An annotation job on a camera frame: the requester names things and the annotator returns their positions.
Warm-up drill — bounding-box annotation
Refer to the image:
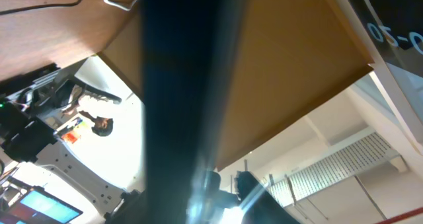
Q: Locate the black charging cable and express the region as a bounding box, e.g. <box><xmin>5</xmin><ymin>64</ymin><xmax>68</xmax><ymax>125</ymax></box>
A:
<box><xmin>0</xmin><ymin>0</ymin><xmax>91</xmax><ymax>17</ymax></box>

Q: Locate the person in white shirt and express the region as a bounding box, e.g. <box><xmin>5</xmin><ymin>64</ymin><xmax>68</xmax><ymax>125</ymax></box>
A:
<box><xmin>62</xmin><ymin>85</ymin><xmax>122</xmax><ymax>137</ymax></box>

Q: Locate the blue screen Galaxy smartphone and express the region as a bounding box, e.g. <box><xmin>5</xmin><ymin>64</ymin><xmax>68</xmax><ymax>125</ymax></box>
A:
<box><xmin>141</xmin><ymin>0</ymin><xmax>247</xmax><ymax>223</ymax></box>

